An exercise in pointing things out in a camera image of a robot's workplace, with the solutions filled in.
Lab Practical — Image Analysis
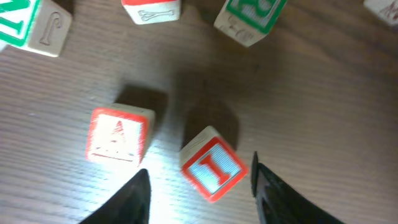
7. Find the red A block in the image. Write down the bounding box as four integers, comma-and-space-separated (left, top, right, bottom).
85, 103, 155, 167

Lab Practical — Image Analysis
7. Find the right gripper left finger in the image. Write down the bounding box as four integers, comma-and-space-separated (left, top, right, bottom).
80, 169, 151, 224

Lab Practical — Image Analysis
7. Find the green R block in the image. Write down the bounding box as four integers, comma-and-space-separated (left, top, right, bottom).
214, 0, 287, 47

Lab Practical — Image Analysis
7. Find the yellow block centre right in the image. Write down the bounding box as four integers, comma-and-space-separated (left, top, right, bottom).
363, 0, 397, 26

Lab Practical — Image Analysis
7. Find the red I block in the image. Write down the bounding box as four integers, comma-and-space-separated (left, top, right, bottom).
180, 126, 248, 203

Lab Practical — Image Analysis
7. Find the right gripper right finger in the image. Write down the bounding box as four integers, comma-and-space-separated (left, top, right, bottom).
251, 152, 342, 224

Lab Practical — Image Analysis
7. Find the green N block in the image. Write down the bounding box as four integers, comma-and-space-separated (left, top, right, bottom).
1, 0, 72, 57

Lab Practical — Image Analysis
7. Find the red U block lower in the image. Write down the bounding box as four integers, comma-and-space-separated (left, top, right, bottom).
121, 0, 181, 25

